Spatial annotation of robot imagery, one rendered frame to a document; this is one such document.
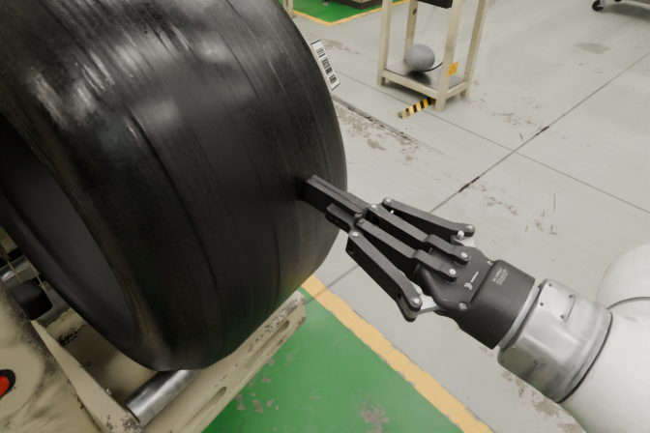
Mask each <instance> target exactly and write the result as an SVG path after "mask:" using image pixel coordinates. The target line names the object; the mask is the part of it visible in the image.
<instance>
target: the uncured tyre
mask: <svg viewBox="0 0 650 433"><path fill-rule="evenodd" d="M313 175H316V176H317V177H319V178H321V179H322V180H324V181H326V182H327V183H329V184H331V185H332V186H334V187H336V188H338V189H340V190H341V191H343V192H345V191H347V165H346V157H345V151H344V145H343V140H342V135H341V131H340V124H339V120H338V117H337V113H336V110H335V108H334V104H333V101H332V98H331V95H330V92H329V89H328V87H327V84H326V82H325V80H324V78H323V75H322V73H321V71H320V69H319V68H318V66H317V63H316V61H315V59H314V57H313V55H312V52H311V50H310V47H309V46H308V44H307V42H306V40H305V39H304V37H303V35H302V34H301V32H300V30H299V29H298V27H297V26H296V24H295V23H294V21H293V20H292V18H291V17H290V16H289V14H288V13H287V11H286V10H285V9H284V7H283V6H282V4H281V3H280V1H279V0H0V224H1V226H2V227H3V228H4V230H5V231H6V232H7V234H8V235H9V236H10V238H11V239H12V240H13V241H14V243H15V244H16V246H17V247H18V248H19V249H20V251H21V252H22V253H23V254H24V255H25V257H26V258H27V259H28V260H29V262H30V263H31V264H32V265H33V266H34V268H35V269H36V270H37V271H38V272H39V273H40V275H41V276H42V277H43V278H44V279H45V280H46V281H47V283H48V284H49V285H50V286H51V287H52V288H53V289H54V290H55V291H56V292H57V294H58V295H59V296H60V297H61V298H62V299H63V300H64V301H65V302H66V303H67V304H68V305H69V306H70V307H71V308H72V309H73V310H74V311H75V312H76V313H77V314H78V315H79V316H80V317H82V318H83V319H84V320H85V321H86V322H87V323H88V324H89V325H90V326H91V327H92V328H93V329H94V330H95V331H96V332H98V333H99V334H100V335H101V336H102V337H103V338H104V339H105V340H107V341H108V342H109V343H110V344H111V345H112V346H114V347H115V348H116V349H117V350H119V351H120V352H121V353H123V354H124V355H125V356H127V357H128V358H130V359H131V360H133V361H135V362H137V363H138V364H140V365H142V366H144V367H146V368H149V369H152V370H156V371H167V370H199V369H204V368H207V367H209V366H211V365H212V364H214V363H216V362H218V361H220V360H222V359H224V358H226V357H227V356H229V355H231V354H232V353H234V352H235V351H236V350H237V349H238V348H239V347H240V346H241V345H242V344H243V343H244V342H245V341H246V340H247V339H248V338H249V337H250V336H251V335H250V334H252V333H253V331H254V330H255V329H256V328H257V327H258V326H259V325H260V324H261V323H262V322H263V321H264V320H265V319H266V318H267V317H268V316H269V315H270V314H271V313H272V312H273V311H274V310H275V311H276V310H277V309H278V308H279V307H280V306H281V305H282V304H283V303H284V302H285V301H286V300H287V299H288V298H289V297H290V296H291V295H292V294H293V293H294V292H295V291H296V290H297V289H298V288H299V287H300V286H301V285H302V284H303V283H304V282H305V281H306V280H307V279H308V278H309V277H310V276H311V275H312V274H313V273H314V272H315V271H316V270H317V269H318V268H319V267H320V266H321V265H322V264H323V262H324V261H325V259H326V258H327V256H328V254H329V252H330V250H331V248H332V246H333V244H334V242H335V240H336V238H337V236H338V234H339V232H340V229H339V228H338V227H337V226H336V225H334V224H333V223H331V222H330V221H328V220H327V219H326V217H325V214H323V213H321V212H320V211H318V210H317V209H315V208H314V207H313V206H311V205H310V204H308V203H307V202H305V201H304V194H305V185H306V181H307V180H308V179H310V178H311V177H312V176H313ZM275 311H274V312H275ZM274 312H273V313H274ZM273 313H272V314H273ZM272 314H271V315H272ZM271 315H270V316H271ZM270 316H269V317H270ZM269 317H268V318H269ZM268 318H267V319H268ZM267 319H266V320H267ZM266 320H265V321H266ZM265 321H264V322H265ZM264 322H263V323H264ZM263 323H262V324H263ZM262 324H261V325H262ZM261 325H260V326H261ZM260 326H259V327H260ZM259 327H258V328H259ZM258 328H257V329H258ZM257 329H256V330H257ZM256 330H255V331H256ZM255 331H254V332H255ZM249 335H250V336H249ZM248 336H249V337H248ZM247 337H248V338H247ZM246 338H247V339H246ZM245 339H246V340H245ZM244 340H245V341H244ZM243 341H244V342H243ZM242 342H243V343H242ZM241 343H242V344H241Z"/></svg>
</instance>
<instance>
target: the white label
mask: <svg viewBox="0 0 650 433"><path fill-rule="evenodd" d="M308 45H309V47H310V50H311V52H312V55H313V57H314V59H315V61H316V63H317V66H318V68H319V69H320V71H321V73H322V75H323V78H324V80H325V82H326V84H327V86H328V89H329V91H330V93H332V92H333V91H334V90H335V89H337V88H338V87H339V86H340V81H339V78H338V76H337V74H336V72H335V69H334V67H333V65H332V63H331V61H330V58H329V56H328V54H327V52H326V49H325V47H324V45H323V43H322V41H321V39H318V40H315V41H313V42H311V43H308Z"/></svg>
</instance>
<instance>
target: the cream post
mask: <svg viewBox="0 0 650 433"><path fill-rule="evenodd" d="M0 375H4V376H6V377H7V378H8V380H9V382H10V384H9V387H8V389H7V390H6V391H5V392H4V393H3V394H2V395H1V396H0V433H103V431H102V430H101V429H100V427H99V426H98V425H97V424H96V423H95V422H94V420H93V419H92V417H91V416H90V414H89V413H88V411H87V410H86V408H85V407H84V405H83V404H82V402H81V401H80V400H79V398H78V397H77V395H76V389H75V387H74V385H73V384H72V382H71V381H70V379H69V378H68V376H67V375H66V373H65V372H64V370H63V369H62V367H61V366H60V364H59V363H58V361H57V360H56V359H55V358H54V356H53V355H52V353H51V352H50V350H49V349H48V347H47V346H46V344H45V343H44V341H43V340H42V338H41V337H40V335H39V334H38V332H37V331H36V329H35V328H34V326H33V325H32V323H31V322H30V320H29V319H28V317H27V316H26V314H25V313H24V311H23V310H22V308H21V307H20V305H19V304H18V302H17V301H16V300H15V298H14V297H13V296H12V295H11V293H10V292H9V290H8V289H7V287H6V285H5V283H4V281H3V280H2V278H1V277H0Z"/></svg>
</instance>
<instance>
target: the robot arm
mask: <svg viewBox="0 0 650 433"><path fill-rule="evenodd" d="M304 201H305V202H307V203H308V204H310V205H311V206H313V207H314V208H315V209H317V210H318V211H320V212H321V213H323V214H325V217H326V219H327V220H328V221H330V222H331V223H333V224H334V225H336V226H337V227H338V228H339V229H341V230H343V231H344V232H346V233H347V234H348V238H347V243H346V247H345V252H346V253H347V254H348V255H349V256H350V257H351V258H352V259H353V260H354V261H355V262H356V263H357V264H358V265H359V266H360V267H361V268H362V269H363V270H364V271H365V272H366V273H367V274H368V275H369V276H370V277H371V278H372V279H373V280H374V281H375V282H376V283H377V284H378V285H379V286H380V287H381V288H382V289H383V290H384V291H385V292H386V293H387V294H388V295H389V296H390V297H391V298H392V299H393V300H394V301H395V302H396V304H397V306H398V308H399V311H400V313H401V314H402V316H403V318H404V320H405V321H407V322H409V323H412V322H414V321H415V320H416V318H417V316H418V315H421V314H424V313H428V312H432V311H433V312H434V313H435V314H437V315H439V316H444V317H448V318H451V319H453V320H454V321H455V322H456V323H457V324H458V327H459V328H460V329H461V330H462V331H464V332H466V333H467V334H469V335H470V336H472V337H473V338H475V339H476V340H478V341H479V342H481V343H482V344H484V345H485V346H487V347H488V348H489V349H490V350H493V349H494V348H495V347H496V346H499V347H500V349H499V351H498V354H497V362H498V363H499V364H500V365H501V366H502V367H504V368H505V369H507V370H508V371H510V372H511V373H513V374H514V375H516V376H517V377H519V379H521V380H522V381H524V382H525V383H527V384H528V385H530V386H531V387H533V388H534V389H536V390H538V391H539V392H540V393H541V394H542V395H543V396H545V397H546V398H548V399H551V400H553V401H554V402H555V403H557V404H558V405H559V406H561V407H562V408H563V409H564V410H566V411H567V412H568V413H569V414H570V415H571V416H572V417H573V418H574V419H575V420H576V421H577V422H578V423H579V424H580V426H581V427H582V428H583V429H584V430H585V431H586V432H587V433H650V244H646V245H638V246H635V247H633V248H631V249H628V250H627V251H625V252H623V253H622V254H620V255H619V256H618V257H617V258H616V259H615V260H614V261H613V262H612V263H611V264H610V265H609V267H608V268H607V270H606V272H605V274H604V276H603V278H602V280H601V283H600V285H599V288H598V291H597V295H596V298H595V302H592V301H590V300H588V299H587V298H585V297H583V296H581V295H580V294H579V293H577V292H575V291H573V290H572V289H570V288H568V287H566V286H565V285H563V284H561V283H559V282H558V281H556V280H554V279H552V278H545V279H544V280H543V281H542V282H541V283H540V284H539V285H538V286H535V285H534V283H535V280H536V278H535V277H533V276H532V275H530V274H527V273H526V272H524V271H522V270H520V269H519V268H517V267H515V266H513V265H512V264H510V263H508V262H507V261H505V260H503V259H497V260H495V261H491V260H490V259H488V258H487V257H486V256H485V255H484V254H483V252H482V251H481V250H479V249H478V248H476V247H475V246H474V241H473V235H474V233H475V231H476V228H475V227H474V226H473V225H472V224H467V223H459V222H452V221H449V220H448V219H445V218H442V217H440V216H435V215H433V214H430V213H428V212H425V211H422V210H420V209H417V208H414V207H412V206H409V205H406V204H403V203H401V202H398V201H397V200H394V199H392V198H388V197H386V198H384V199H383V200H382V202H381V203H378V204H369V203H368V202H366V201H364V200H363V199H361V198H359V197H358V196H356V195H354V194H352V193H351V192H348V191H345V192H343V191H341V190H340V189H338V188H336V187H334V186H332V185H331V184H329V183H327V182H326V181H324V180H322V179H321V178H319V177H317V176H316V175H313V176H312V177H311V178H310V179H308V180H307V181H306V185H305V194H304ZM391 211H393V212H392V213H391ZM404 274H405V275H404ZM411 281H412V282H413V283H415V284H416V285H418V286H419V287H420V288H416V289H415V287H414V285H413V284H412V283H411ZM422 292H423V293H422Z"/></svg>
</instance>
